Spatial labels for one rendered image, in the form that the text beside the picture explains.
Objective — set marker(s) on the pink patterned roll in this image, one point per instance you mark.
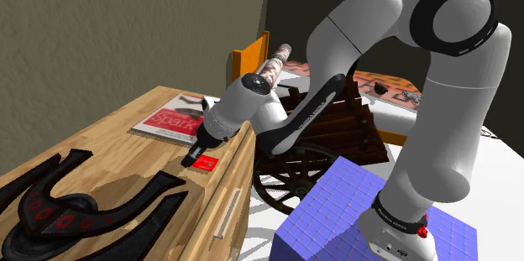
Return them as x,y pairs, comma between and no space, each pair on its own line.
275,63

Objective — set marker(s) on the light wooden chest of drawers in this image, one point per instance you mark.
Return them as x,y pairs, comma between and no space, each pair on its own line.
123,158

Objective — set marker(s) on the small red card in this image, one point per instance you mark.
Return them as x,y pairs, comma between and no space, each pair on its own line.
206,163

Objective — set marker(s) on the black ornament with red rings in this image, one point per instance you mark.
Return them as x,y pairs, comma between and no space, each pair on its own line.
61,219

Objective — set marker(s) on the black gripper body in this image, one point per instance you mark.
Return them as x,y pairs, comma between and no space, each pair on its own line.
206,140

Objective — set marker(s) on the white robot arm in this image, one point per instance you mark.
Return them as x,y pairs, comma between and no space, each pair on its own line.
446,129

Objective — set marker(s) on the white and red book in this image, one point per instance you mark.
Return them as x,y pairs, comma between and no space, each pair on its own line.
168,123

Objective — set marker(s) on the blue tiled robot stand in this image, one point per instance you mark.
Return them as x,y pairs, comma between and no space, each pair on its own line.
327,211

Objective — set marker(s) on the dark wooden cart with wheel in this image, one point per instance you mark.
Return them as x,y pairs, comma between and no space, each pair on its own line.
340,133

